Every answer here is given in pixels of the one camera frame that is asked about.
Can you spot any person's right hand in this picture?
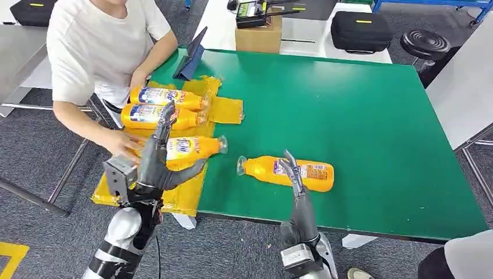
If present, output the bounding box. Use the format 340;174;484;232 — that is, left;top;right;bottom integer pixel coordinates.
103;130;144;159

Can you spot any black carry case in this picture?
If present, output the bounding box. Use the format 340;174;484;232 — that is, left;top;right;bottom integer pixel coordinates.
9;0;59;28
330;10;394;54

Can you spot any yellow floor tape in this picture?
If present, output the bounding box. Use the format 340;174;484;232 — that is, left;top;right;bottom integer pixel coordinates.
0;242;30;279

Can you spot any white side table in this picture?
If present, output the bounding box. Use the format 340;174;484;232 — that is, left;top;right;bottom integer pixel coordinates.
425;11;493;216

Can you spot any white back table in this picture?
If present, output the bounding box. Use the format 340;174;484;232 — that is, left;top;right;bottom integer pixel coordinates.
192;0;393;65

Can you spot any yellow plastic sheet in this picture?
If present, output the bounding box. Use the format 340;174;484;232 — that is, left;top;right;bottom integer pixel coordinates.
91;76;245;217

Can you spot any black round stool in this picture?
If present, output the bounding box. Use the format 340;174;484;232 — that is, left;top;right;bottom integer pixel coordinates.
399;29;452;74

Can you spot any person's hand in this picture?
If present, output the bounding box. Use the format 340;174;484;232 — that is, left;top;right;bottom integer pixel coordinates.
103;130;144;159
129;68;152;92

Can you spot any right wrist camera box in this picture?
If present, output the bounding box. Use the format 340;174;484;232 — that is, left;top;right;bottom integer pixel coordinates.
280;243;324;277

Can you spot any grey metal table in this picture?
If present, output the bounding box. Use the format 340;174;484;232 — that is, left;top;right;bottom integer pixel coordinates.
0;24;112;217

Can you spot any seated person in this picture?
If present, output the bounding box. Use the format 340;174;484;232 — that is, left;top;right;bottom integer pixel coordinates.
46;0;173;109

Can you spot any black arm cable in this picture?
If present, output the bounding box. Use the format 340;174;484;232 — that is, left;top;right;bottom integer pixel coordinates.
155;234;163;279

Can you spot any white table foot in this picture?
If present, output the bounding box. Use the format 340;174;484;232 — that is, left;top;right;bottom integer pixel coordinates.
341;234;378;251
171;212;198;231

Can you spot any dark grey table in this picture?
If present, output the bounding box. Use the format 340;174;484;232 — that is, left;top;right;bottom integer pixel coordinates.
282;0;343;11

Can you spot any black controller device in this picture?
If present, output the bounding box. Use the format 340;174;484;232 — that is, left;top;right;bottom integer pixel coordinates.
235;0;308;30

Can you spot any orange drink bottle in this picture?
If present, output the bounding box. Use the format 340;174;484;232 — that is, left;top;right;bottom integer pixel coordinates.
236;155;335;193
130;86;212;111
120;103;208;131
165;135;228;163

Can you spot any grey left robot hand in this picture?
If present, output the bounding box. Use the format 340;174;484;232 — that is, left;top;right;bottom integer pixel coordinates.
134;101;208;194

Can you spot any dark blue tablet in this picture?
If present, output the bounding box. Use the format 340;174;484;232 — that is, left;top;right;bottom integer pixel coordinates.
172;26;209;81

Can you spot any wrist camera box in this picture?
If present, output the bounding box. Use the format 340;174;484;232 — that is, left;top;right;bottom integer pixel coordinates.
280;243;324;277
102;155;138;203

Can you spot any green table mat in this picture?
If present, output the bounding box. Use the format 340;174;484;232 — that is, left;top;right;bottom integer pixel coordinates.
148;48;490;242

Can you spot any person's shoe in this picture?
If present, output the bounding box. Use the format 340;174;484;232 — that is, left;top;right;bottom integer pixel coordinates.
346;267;375;279

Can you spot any person's left hand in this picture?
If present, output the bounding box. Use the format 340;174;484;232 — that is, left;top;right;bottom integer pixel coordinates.
129;68;152;92

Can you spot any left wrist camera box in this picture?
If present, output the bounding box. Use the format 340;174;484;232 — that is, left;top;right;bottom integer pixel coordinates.
102;155;138;203

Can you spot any cardboard box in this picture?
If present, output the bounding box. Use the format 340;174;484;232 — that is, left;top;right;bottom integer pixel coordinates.
235;15;284;54

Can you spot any person in grey trousers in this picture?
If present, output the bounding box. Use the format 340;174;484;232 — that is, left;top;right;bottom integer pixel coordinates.
417;230;493;279

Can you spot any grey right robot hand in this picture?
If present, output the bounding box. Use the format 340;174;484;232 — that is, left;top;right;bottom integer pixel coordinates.
278;149;321;248

